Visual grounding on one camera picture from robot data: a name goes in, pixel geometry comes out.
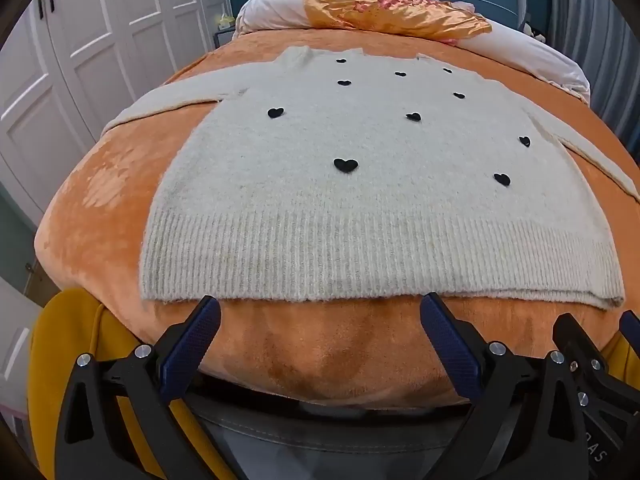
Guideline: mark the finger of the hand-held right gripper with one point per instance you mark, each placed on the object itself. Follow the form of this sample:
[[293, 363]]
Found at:
[[631, 325], [575, 335]]

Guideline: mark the dark striped curtain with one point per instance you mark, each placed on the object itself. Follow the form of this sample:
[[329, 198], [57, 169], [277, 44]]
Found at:
[[610, 60]]

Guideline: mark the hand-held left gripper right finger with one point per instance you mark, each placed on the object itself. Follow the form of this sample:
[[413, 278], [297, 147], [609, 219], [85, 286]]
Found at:
[[452, 350]]

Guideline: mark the yellow tissue pack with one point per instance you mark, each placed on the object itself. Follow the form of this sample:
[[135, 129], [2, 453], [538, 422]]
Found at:
[[226, 21]]

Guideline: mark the white cabinet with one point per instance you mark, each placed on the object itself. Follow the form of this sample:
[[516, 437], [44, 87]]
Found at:
[[15, 340]]

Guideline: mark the orange plush blanket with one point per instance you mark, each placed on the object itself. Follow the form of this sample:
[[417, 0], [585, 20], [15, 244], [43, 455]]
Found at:
[[325, 350]]

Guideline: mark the dark nightstand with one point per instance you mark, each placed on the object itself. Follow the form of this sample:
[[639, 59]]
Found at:
[[224, 40]]

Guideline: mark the person's yellow garment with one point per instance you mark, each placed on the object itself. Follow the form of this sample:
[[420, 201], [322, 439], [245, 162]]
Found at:
[[60, 330]]

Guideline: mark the white wardrobe doors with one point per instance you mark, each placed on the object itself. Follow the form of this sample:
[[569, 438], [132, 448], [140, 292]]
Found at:
[[100, 35]]

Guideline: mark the grey sweater with black hearts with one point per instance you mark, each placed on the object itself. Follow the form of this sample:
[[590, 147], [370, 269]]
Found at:
[[350, 220]]

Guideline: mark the person's dark grey garment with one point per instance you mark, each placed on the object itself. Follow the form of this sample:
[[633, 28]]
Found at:
[[325, 435]]

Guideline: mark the orange floral satin pillow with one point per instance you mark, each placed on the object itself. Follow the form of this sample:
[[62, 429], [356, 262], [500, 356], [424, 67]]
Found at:
[[400, 15]]

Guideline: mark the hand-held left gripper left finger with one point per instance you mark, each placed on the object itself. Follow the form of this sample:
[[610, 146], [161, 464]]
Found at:
[[192, 345]]

